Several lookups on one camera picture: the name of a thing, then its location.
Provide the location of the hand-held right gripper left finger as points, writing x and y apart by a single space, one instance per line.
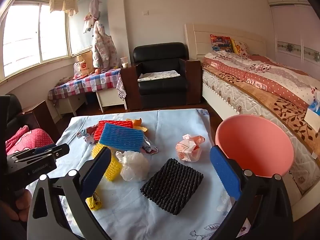
96 172

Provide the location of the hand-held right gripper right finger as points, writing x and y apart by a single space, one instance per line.
225 172

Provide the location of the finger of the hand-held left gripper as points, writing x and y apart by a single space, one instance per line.
62 150
43 149

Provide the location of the pink plastic basin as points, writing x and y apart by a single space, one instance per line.
255 145

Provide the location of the red foam fruit net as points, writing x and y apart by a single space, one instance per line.
105 127

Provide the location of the printed wrapper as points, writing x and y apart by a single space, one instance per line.
150 147

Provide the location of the person's left hand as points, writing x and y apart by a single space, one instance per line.
23 201

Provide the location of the yellow foam fruit net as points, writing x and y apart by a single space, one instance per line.
112 170

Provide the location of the red polka dot cloth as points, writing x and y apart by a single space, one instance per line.
30 140

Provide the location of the crumpled foil wrapper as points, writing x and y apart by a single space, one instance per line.
86 135

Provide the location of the yellow plastic wrapper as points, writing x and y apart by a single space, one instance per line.
94 201

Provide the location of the dark wooden cabinet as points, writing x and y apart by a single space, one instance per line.
42 117

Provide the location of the white crumpled plastic bag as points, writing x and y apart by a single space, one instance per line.
132 166

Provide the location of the blue foam fruit net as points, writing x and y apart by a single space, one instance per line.
120 137

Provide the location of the pink and white plastic bag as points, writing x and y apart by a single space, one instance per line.
188 150

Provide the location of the white cabinet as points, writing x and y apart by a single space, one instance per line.
72 103
110 97

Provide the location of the black chair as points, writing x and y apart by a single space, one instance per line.
13 107

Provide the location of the black foam fruit net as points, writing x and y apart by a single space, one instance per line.
172 187

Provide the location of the checkered tablecloth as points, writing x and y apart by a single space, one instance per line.
82 82

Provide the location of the light blue tablecloth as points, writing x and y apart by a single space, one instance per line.
162 130

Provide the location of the quilted white mattress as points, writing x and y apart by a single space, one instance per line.
237 95

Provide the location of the clear plastic bag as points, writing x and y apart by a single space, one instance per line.
77 71

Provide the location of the white patterned cloth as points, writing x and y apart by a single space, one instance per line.
121 90

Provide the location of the orange fruit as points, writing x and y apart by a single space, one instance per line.
97 71

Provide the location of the brown leaf pattern blanket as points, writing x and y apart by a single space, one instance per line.
287 112

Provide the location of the brown paper bag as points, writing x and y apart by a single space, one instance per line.
86 62

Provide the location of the dark wooden side table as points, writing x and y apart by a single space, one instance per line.
193 80
128 87

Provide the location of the blue tissue pack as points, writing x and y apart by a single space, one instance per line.
313 115

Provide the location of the pink polka dot quilt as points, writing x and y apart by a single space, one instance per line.
275 77

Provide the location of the window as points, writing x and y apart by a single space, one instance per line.
25 42

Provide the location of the hanging floral padded jacket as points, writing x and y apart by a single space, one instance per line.
102 47

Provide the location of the blue window blind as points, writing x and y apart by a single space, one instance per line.
82 40

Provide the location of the floral seat cushion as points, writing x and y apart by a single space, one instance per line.
160 75

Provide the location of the yellow floral pillow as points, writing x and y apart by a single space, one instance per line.
241 47

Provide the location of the colourful printed pillow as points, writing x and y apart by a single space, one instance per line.
221 42

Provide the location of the black leather armchair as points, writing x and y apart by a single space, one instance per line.
160 52

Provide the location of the bed with patterned quilt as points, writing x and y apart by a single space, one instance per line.
200 37

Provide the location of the hanging pink garment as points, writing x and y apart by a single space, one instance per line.
94 7

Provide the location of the hanging cream knitted cardigan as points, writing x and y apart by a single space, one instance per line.
62 2

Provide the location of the white wardrobe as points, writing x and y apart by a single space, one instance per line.
287 25

